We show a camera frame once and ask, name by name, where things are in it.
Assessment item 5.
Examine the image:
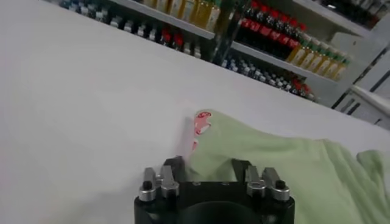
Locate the cola bottle red cap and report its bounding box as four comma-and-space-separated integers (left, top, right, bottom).
300, 82, 312, 97
265, 15, 289, 52
172, 32, 185, 51
160, 27, 173, 46
274, 18, 298, 56
236, 2, 260, 40
283, 23, 307, 59
291, 77, 304, 94
246, 7, 269, 45
255, 11, 278, 49

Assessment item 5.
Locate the white beverage display shelf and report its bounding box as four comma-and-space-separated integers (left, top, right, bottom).
213, 0, 390, 107
45, 0, 232, 66

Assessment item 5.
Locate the light green printed t-shirt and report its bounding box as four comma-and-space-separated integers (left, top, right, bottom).
175, 108, 390, 224

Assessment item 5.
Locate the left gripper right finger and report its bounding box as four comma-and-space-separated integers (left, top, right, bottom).
230, 158, 291, 202

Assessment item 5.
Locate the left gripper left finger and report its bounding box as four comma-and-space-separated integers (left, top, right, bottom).
138, 156, 187, 202

